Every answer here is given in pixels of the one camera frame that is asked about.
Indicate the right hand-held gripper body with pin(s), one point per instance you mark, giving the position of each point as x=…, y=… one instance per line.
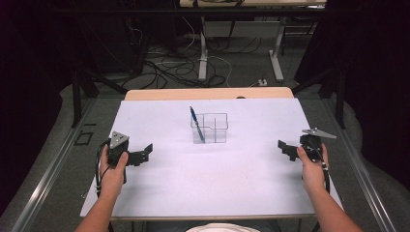
x=314, y=145

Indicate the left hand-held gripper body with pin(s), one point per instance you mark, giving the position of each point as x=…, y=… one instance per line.
x=117, y=148

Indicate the blue pen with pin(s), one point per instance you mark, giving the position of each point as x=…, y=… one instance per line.
x=197, y=124

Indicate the clear plastic pen holder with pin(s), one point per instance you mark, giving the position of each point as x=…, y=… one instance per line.
x=214, y=129

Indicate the person's right hand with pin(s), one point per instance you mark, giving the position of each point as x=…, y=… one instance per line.
x=312, y=172

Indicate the person's left hand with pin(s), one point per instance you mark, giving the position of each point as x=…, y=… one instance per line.
x=112, y=179

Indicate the white table sheet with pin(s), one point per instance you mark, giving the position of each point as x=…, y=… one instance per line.
x=193, y=177

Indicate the black metal stand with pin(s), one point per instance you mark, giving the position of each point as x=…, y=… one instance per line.
x=76, y=96
x=340, y=96

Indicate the white power plug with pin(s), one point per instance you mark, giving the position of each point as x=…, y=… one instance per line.
x=262, y=82

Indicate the wooden table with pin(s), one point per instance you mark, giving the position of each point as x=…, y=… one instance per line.
x=206, y=93

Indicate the black curtain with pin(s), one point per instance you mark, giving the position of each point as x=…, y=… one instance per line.
x=29, y=80
x=380, y=80

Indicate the white-legged desk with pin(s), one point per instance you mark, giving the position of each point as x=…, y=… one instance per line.
x=203, y=48

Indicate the aluminium rail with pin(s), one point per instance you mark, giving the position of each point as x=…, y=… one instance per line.
x=48, y=177
x=367, y=180

